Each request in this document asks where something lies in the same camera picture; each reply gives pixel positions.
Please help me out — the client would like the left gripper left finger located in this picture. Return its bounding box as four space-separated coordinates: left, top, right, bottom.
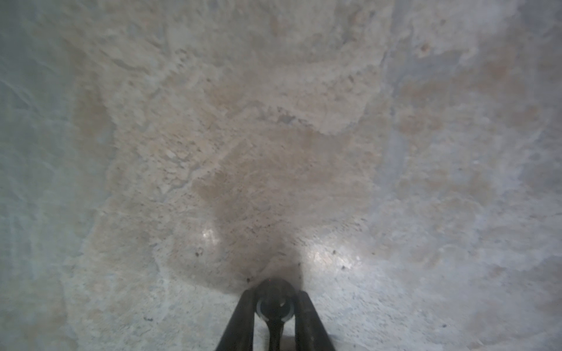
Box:
215 288 256 351

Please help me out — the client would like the black bolt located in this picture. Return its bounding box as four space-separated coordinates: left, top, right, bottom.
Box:
255 278 296 351

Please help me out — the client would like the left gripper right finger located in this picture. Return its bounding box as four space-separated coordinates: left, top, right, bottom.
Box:
295 291 336 351

